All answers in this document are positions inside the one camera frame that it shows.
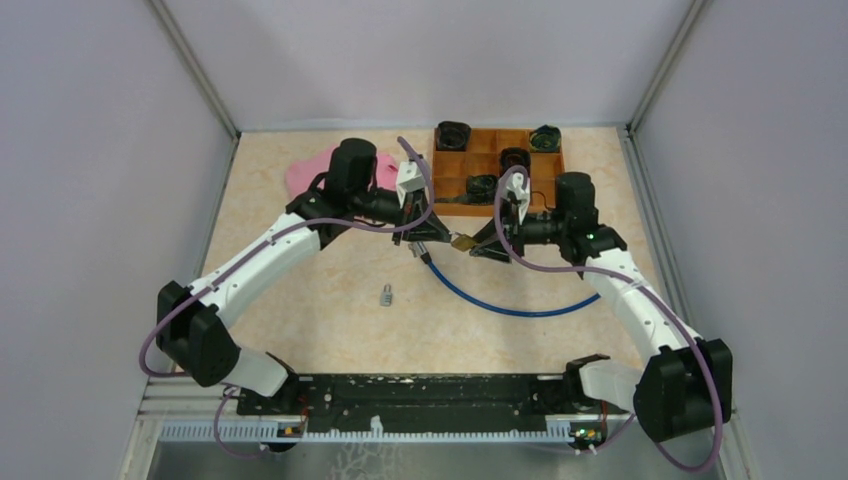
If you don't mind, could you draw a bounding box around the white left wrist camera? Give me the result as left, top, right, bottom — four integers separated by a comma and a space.
395, 161, 427, 206

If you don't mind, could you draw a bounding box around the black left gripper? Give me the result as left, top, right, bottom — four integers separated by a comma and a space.
350, 186, 451, 245

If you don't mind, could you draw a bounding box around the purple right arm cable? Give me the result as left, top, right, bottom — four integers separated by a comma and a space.
493, 165, 725, 475

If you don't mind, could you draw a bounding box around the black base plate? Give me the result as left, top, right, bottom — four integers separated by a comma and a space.
236, 373, 627, 436

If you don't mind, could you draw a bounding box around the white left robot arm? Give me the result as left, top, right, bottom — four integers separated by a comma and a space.
139, 137, 451, 414

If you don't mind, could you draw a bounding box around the brass padlock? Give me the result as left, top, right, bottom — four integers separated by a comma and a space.
450, 232, 477, 252

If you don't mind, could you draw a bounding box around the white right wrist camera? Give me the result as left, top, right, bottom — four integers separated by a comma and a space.
501, 173, 532, 225

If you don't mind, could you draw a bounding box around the pink cloth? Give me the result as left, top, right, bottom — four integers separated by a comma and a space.
284, 147, 398, 199

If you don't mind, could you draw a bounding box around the wooden compartment tray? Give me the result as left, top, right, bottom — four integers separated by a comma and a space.
432, 128, 566, 217

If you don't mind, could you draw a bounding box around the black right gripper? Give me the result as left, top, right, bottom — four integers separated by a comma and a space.
469, 197, 567, 263

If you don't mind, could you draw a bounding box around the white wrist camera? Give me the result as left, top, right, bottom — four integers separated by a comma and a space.
501, 173, 532, 225
395, 161, 427, 206

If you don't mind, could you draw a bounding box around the grey combination lock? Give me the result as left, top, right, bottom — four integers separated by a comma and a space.
379, 284, 393, 307

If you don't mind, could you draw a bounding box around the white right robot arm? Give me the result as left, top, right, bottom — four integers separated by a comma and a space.
471, 167, 733, 443

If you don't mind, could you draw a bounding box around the grey slotted cable duct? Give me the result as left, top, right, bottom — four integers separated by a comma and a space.
159, 414, 601, 445

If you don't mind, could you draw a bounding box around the blue ethernet cable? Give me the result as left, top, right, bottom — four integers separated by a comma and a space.
408, 241, 603, 319

